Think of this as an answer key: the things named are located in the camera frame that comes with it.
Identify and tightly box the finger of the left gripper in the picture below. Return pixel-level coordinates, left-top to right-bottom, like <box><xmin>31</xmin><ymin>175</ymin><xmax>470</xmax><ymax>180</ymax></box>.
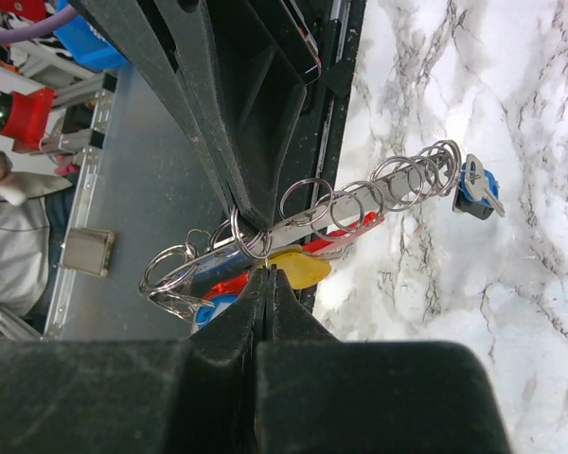
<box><xmin>156</xmin><ymin>1</ymin><xmax>321</xmax><ymax>231</ymax></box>
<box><xmin>70</xmin><ymin>1</ymin><xmax>234</xmax><ymax>211</ymax></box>

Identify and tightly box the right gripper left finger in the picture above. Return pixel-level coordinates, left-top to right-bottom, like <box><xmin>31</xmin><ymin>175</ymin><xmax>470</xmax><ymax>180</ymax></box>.
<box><xmin>0</xmin><ymin>271</ymin><xmax>265</xmax><ymax>453</ymax></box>

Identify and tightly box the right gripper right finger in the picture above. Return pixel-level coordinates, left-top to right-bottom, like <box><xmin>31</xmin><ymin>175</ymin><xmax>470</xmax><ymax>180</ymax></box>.
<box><xmin>256</xmin><ymin>270</ymin><xmax>511</xmax><ymax>453</ymax></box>

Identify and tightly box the yellow tagged key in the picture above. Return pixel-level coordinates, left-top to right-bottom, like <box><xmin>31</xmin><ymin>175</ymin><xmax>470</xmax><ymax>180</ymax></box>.
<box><xmin>267</xmin><ymin>251</ymin><xmax>331</xmax><ymax>290</ymax></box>

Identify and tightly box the red keyring with keys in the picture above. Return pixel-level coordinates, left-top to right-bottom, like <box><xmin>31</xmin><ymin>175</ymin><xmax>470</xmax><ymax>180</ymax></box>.
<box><xmin>139</xmin><ymin>139</ymin><xmax>463</xmax><ymax>323</ymax></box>

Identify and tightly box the blue plastic bin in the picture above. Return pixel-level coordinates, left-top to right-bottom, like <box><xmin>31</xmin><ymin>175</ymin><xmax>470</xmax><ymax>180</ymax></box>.
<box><xmin>54</xmin><ymin>15</ymin><xmax>127</xmax><ymax>72</ymax></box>

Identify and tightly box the red plastic part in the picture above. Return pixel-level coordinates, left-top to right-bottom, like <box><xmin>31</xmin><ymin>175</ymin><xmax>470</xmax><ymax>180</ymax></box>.
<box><xmin>0</xmin><ymin>87</ymin><xmax>55</xmax><ymax>150</ymax></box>

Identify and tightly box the small grey metal box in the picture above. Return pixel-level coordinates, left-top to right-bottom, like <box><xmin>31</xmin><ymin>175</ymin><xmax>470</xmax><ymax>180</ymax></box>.
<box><xmin>61</xmin><ymin>227</ymin><xmax>115</xmax><ymax>278</ymax></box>

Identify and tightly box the person in white shirt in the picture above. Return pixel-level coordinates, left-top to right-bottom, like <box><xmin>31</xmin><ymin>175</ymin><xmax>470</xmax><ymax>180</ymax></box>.
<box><xmin>0</xmin><ymin>151</ymin><xmax>79</xmax><ymax>323</ymax></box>

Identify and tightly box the black key fob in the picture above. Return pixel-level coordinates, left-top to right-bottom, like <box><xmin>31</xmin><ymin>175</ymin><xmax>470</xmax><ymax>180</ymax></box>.
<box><xmin>453</xmin><ymin>188</ymin><xmax>494</xmax><ymax>220</ymax></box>

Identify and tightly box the blue key tag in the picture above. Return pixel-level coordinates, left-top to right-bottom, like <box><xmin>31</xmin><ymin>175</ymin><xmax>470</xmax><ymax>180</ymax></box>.
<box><xmin>459</xmin><ymin>153</ymin><xmax>506</xmax><ymax>218</ymax></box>

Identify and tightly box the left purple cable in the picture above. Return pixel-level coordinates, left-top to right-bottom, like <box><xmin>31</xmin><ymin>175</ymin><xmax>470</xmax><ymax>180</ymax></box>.
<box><xmin>0</xmin><ymin>4</ymin><xmax>81</xmax><ymax>46</ymax></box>

